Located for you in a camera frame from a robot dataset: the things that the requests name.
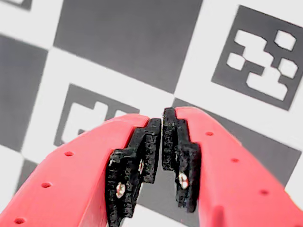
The red gripper finger with black pad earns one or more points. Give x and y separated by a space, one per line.
71 177
236 189

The black white marker checkerboard mat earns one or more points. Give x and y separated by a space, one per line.
132 47

